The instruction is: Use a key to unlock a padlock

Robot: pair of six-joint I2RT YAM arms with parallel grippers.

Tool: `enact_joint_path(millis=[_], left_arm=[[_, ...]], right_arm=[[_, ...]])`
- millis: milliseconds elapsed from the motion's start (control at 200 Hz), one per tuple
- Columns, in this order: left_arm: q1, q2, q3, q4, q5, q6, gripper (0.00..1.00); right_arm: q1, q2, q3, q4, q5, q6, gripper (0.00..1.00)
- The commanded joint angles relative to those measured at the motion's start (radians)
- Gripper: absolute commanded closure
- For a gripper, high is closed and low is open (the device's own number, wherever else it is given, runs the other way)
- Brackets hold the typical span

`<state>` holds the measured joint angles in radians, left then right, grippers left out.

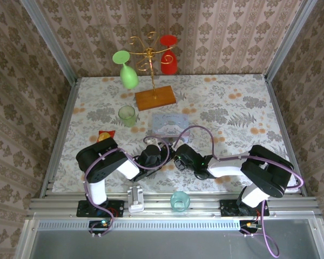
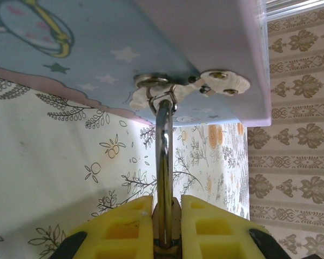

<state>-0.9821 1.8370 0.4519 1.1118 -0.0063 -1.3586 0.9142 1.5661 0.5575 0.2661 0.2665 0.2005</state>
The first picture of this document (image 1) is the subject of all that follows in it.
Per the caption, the light blue cartoon box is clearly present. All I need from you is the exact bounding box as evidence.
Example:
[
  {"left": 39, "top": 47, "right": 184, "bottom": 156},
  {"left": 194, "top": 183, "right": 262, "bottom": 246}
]
[{"left": 150, "top": 113, "right": 191, "bottom": 144}]

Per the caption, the teal glass cup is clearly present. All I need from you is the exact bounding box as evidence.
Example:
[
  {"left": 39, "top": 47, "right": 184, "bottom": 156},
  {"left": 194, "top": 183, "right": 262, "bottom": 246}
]
[{"left": 170, "top": 190, "right": 191, "bottom": 213}]

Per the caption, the green plastic cup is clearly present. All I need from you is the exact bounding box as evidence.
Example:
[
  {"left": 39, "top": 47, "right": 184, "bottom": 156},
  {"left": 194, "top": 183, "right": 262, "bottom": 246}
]
[{"left": 118, "top": 105, "right": 137, "bottom": 127}]

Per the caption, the gold rack with wooden base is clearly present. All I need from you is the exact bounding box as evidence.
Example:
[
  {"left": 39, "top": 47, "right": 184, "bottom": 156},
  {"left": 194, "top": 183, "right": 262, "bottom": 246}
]
[{"left": 128, "top": 31, "right": 177, "bottom": 112}]

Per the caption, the red yellow snack packet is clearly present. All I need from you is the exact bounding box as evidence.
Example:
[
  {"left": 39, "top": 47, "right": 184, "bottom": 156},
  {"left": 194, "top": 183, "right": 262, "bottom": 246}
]
[{"left": 96, "top": 130, "right": 117, "bottom": 143}]

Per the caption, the floral tablecloth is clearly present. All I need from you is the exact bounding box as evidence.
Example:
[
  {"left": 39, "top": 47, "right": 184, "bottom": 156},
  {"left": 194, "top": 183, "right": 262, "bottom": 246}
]
[{"left": 52, "top": 74, "right": 306, "bottom": 194}]

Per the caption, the green wine glass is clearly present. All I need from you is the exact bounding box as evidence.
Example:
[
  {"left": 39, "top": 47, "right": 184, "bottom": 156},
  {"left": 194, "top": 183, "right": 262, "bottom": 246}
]
[{"left": 112, "top": 50, "right": 140, "bottom": 90}]

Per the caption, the small circuit board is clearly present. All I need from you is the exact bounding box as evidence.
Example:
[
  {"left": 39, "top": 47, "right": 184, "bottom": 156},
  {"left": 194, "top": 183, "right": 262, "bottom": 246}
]
[
  {"left": 239, "top": 220, "right": 261, "bottom": 234},
  {"left": 89, "top": 220, "right": 112, "bottom": 235}
]

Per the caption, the red wine glass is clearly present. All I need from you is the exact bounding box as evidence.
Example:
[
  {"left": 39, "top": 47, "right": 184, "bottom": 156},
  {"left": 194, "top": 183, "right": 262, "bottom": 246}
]
[{"left": 159, "top": 35, "right": 179, "bottom": 76}]

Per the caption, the white plastic bracket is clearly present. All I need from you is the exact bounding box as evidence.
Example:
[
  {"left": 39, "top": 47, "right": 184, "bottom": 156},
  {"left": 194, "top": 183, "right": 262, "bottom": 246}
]
[{"left": 126, "top": 185, "right": 145, "bottom": 213}]

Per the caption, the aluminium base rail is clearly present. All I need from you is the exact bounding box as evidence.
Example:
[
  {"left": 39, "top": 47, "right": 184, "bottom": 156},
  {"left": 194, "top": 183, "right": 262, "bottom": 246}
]
[{"left": 29, "top": 192, "right": 321, "bottom": 220}]

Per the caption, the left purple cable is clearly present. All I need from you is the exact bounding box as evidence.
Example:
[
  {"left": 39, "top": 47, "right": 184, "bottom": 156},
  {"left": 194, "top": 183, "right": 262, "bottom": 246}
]
[{"left": 83, "top": 136, "right": 176, "bottom": 221}]

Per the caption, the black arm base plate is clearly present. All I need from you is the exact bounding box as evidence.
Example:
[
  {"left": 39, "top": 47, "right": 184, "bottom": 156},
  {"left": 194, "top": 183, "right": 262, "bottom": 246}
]
[
  {"left": 220, "top": 199, "right": 270, "bottom": 217},
  {"left": 76, "top": 200, "right": 125, "bottom": 218}
]

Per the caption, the slotted grey cable duct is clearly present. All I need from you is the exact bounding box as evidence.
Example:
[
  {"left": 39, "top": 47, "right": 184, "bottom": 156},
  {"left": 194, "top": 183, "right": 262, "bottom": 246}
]
[{"left": 37, "top": 219, "right": 242, "bottom": 230}]

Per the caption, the aluminium frame post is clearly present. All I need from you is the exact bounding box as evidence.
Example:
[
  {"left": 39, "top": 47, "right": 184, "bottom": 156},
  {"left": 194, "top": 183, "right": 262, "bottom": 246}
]
[
  {"left": 20, "top": 0, "right": 79, "bottom": 84},
  {"left": 264, "top": 0, "right": 318, "bottom": 81}
]

